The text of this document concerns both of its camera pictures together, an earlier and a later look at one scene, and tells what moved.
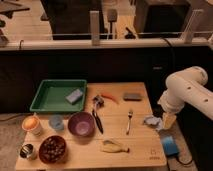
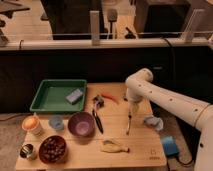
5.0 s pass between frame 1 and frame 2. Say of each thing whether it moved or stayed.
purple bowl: stayed
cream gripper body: moved
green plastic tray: stayed
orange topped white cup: stayed
